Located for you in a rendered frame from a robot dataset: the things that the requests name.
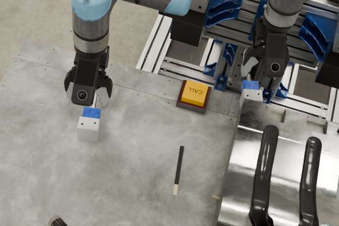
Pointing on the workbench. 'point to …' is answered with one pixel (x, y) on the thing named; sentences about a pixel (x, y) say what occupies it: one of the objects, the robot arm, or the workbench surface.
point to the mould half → (277, 169)
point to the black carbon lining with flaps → (309, 164)
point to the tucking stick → (178, 170)
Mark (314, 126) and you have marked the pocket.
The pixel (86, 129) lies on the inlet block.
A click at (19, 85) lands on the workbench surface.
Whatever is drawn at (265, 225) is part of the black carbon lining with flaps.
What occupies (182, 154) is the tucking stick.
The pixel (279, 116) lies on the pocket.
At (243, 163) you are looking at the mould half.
